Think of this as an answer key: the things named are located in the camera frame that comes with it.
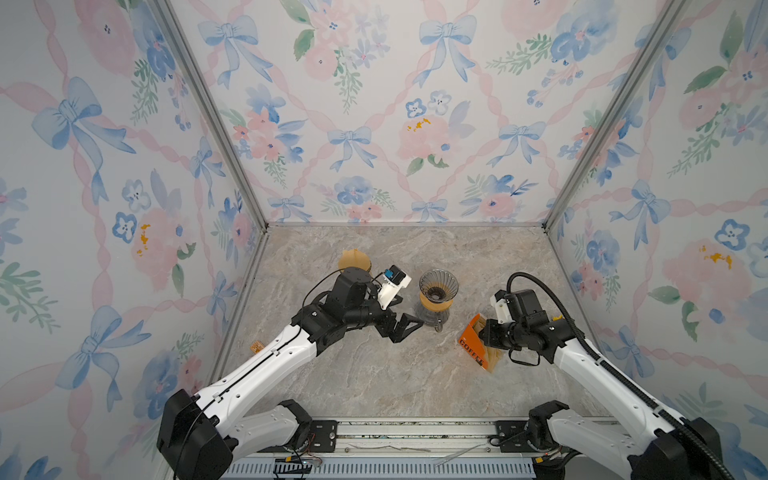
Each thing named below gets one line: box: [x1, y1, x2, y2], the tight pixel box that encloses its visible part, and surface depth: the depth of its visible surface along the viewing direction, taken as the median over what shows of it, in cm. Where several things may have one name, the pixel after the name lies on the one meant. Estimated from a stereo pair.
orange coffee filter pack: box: [458, 313, 501, 374], surface depth 85 cm
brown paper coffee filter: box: [338, 248, 372, 272], surface depth 90 cm
